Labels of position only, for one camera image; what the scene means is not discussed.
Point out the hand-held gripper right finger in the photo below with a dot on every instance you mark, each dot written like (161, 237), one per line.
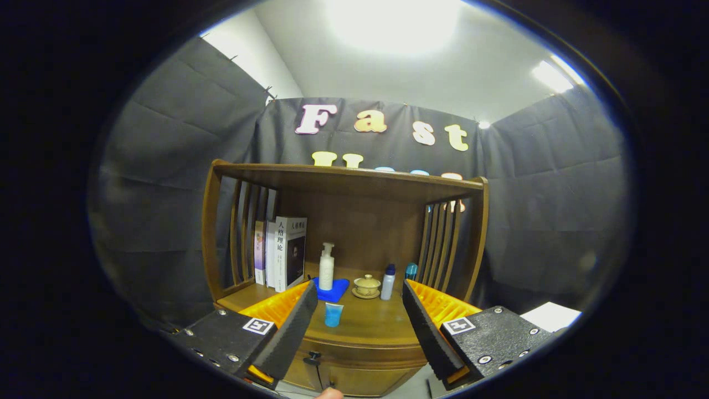
(427, 332)

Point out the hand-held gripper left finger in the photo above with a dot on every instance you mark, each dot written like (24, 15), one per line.
(291, 332)

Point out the black drawer knob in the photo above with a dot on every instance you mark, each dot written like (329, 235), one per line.
(314, 357)

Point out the blue white cosmetic tube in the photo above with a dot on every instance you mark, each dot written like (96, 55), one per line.
(333, 315)

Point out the wooden drawer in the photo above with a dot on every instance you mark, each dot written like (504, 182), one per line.
(365, 354)

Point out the wooden countertop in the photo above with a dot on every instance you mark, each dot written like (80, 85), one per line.
(365, 321)

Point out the wooden cabinet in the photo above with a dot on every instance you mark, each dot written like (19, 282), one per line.
(354, 185)

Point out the blue folded cloth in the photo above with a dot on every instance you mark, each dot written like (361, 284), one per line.
(335, 295)

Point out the clear blue bottle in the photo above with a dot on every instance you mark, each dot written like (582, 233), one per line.
(411, 271)

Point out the white bottle with blue cap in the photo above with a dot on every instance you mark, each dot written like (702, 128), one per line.
(388, 282)

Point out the white pump bottle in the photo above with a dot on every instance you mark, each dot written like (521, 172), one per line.
(326, 271)

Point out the yellow saucer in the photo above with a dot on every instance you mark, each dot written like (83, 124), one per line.
(365, 296)

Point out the yellow lidded tea cup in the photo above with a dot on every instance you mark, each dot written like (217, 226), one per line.
(367, 285)

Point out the large white book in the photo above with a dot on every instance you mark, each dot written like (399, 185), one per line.
(291, 252)

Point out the thin white book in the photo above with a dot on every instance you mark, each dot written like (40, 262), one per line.
(270, 252)

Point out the purple white book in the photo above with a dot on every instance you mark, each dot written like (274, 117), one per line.
(260, 252)

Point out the ceiling tube light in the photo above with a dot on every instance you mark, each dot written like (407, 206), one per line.
(554, 75)

